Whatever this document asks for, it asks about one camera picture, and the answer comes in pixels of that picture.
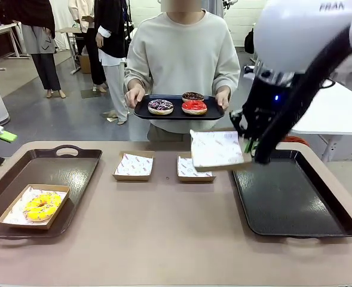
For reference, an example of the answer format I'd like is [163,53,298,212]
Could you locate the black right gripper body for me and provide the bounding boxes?
[241,75,296,140]

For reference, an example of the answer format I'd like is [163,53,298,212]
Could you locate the paper scraps on floor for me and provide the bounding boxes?
[103,109,120,123]

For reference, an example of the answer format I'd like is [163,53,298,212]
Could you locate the person torso beige sweater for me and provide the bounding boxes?
[124,8,241,142]

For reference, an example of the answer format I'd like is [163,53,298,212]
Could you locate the black plastic handled tray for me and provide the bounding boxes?
[231,148,352,239]

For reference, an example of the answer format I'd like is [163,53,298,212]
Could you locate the wood top white leg table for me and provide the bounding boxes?
[56,26,84,75]

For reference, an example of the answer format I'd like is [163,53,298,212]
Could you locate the bystander cream jacket black trousers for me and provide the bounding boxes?
[68,0,108,93]

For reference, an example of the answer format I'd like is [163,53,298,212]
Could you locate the large white work table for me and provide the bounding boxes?
[289,80,352,164]

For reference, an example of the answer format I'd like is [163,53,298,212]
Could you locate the orange round seat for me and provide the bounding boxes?
[278,135,310,148]

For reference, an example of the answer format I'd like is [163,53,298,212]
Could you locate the bystander black cardigan beige trousers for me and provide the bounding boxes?
[94,0,131,126]

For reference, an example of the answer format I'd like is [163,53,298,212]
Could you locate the brown cardboard box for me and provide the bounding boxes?
[79,55,93,74]

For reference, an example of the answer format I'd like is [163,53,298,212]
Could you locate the dark purple sprinkled donut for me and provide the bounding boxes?
[147,99,175,116]

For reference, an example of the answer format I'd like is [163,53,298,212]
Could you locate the red glazed donut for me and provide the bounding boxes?
[181,100,208,116]

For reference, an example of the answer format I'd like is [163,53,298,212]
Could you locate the brown chocolate sprinkled donut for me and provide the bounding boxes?
[181,91,205,103]

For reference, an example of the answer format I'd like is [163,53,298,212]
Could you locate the person left hand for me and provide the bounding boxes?
[216,88,231,109]

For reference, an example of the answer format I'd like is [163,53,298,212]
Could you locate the person left forearm beige sleeve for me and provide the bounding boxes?
[213,64,241,93]

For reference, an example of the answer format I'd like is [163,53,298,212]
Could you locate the person right hand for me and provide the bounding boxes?
[124,86,146,109]

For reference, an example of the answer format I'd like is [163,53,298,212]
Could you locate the yellow sprinkled donut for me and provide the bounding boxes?
[23,191,63,222]

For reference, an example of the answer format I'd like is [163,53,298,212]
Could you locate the bystander black top grey skirt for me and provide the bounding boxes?
[2,0,66,99]

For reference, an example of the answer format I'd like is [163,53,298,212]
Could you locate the person right forearm beige sleeve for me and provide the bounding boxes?
[124,64,152,90]

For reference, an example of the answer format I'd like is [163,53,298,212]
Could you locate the black hanging backpack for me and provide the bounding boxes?
[244,28,256,55]

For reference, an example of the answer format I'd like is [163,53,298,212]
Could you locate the thick black arm cable sleeve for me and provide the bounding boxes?
[254,26,352,164]

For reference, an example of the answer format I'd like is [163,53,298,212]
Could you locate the brown plastic handled tray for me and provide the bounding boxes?
[0,145,103,240]

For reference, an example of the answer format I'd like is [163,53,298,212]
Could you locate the black serving tray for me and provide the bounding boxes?
[133,94,226,121]

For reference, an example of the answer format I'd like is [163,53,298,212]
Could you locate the kraft paper food box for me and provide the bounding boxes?
[177,152,217,184]
[112,150,155,182]
[189,128,253,173]
[0,184,71,230]

